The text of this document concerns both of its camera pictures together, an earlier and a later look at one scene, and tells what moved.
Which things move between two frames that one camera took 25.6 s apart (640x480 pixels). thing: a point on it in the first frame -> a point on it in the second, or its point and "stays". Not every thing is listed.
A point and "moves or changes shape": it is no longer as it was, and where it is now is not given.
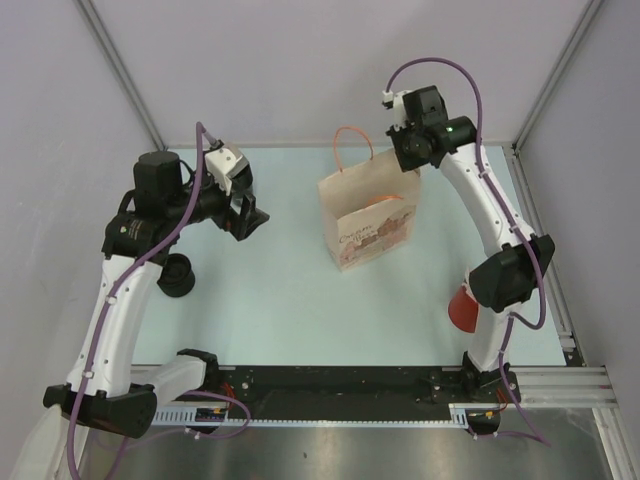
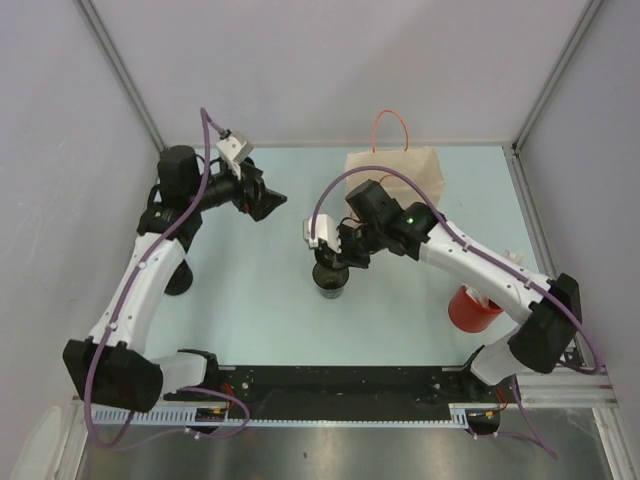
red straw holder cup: x=463 y=310 stays
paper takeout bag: x=369 y=210 moves or changes shape
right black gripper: x=406 y=163 -> x=346 y=258
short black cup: x=177 y=278 stays
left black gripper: x=229 y=220 -> x=262 y=201
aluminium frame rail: x=564 y=386 stays
